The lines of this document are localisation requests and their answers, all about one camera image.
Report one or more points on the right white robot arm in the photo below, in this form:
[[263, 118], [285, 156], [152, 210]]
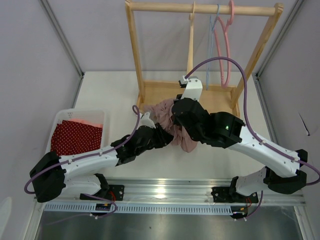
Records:
[[281, 172]]

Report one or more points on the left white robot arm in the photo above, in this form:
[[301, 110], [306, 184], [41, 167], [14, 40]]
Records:
[[77, 175]]

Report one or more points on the wooden clothes rack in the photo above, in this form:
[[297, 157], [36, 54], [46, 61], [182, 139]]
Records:
[[225, 98]]

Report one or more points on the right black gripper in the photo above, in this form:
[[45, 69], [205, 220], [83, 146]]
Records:
[[176, 122]]

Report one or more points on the aluminium mounting rail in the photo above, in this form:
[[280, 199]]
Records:
[[170, 196]]

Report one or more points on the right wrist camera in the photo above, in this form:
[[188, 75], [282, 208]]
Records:
[[192, 86]]

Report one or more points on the salmon pink cloth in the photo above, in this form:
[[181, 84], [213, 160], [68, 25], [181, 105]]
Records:
[[86, 122]]

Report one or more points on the blue plastic hanger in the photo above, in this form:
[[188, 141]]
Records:
[[210, 44]]

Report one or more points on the pink skirt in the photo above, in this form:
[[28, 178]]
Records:
[[163, 115]]

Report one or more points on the beige plastic hanger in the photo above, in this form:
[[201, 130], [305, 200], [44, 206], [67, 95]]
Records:
[[190, 58]]

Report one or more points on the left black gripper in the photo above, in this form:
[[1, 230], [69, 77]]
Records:
[[163, 138]]

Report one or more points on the white plastic basket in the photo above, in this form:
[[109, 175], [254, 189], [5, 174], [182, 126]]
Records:
[[94, 115]]

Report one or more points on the red polka dot cloth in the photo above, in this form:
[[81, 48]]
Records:
[[72, 138]]

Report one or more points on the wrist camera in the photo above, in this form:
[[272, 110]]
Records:
[[192, 86], [147, 119]]

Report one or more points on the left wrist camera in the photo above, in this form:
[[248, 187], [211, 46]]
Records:
[[147, 119]]

